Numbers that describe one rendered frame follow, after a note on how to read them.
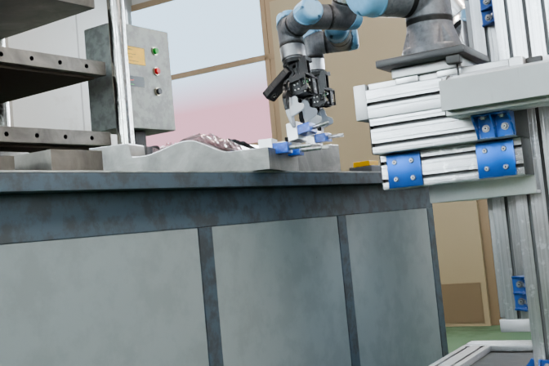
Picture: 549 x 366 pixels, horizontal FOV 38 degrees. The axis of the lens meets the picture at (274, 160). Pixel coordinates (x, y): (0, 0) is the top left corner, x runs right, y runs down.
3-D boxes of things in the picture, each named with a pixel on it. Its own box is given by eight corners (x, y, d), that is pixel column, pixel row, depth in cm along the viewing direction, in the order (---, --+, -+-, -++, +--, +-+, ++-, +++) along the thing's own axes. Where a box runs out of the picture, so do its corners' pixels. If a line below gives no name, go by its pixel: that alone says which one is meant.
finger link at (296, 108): (301, 118, 229) (301, 91, 233) (284, 124, 232) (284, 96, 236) (307, 122, 231) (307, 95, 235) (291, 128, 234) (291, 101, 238)
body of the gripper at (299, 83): (306, 90, 232) (301, 51, 235) (282, 100, 236) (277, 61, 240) (320, 95, 238) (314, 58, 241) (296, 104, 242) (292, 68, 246)
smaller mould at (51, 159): (104, 180, 186) (102, 150, 187) (52, 180, 174) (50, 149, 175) (47, 189, 198) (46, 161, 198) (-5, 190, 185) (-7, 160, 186)
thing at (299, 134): (334, 132, 231) (332, 114, 233) (325, 129, 227) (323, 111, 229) (297, 144, 238) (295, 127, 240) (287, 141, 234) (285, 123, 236)
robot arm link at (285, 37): (281, 6, 239) (270, 19, 247) (286, 40, 236) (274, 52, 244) (305, 8, 243) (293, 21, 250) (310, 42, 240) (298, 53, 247)
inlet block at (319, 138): (347, 143, 262) (345, 127, 263) (340, 143, 258) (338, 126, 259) (314, 148, 270) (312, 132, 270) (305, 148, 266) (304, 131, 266)
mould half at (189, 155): (299, 172, 224) (295, 133, 224) (270, 168, 199) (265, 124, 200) (137, 190, 239) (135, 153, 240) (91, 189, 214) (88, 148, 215)
